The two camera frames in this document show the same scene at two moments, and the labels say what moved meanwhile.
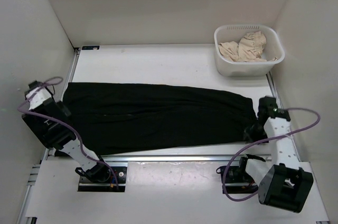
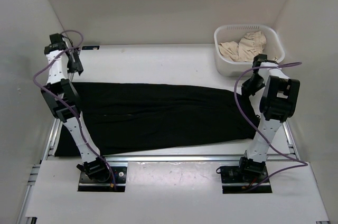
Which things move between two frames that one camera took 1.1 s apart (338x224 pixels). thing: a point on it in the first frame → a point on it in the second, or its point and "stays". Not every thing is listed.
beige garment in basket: x=250 y=48 stays
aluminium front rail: x=175 y=158 stays
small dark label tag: x=90 y=47 stays
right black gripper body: x=255 y=132 → x=250 y=86
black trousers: x=107 y=117 stays
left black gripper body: x=64 y=108 → x=74 y=67
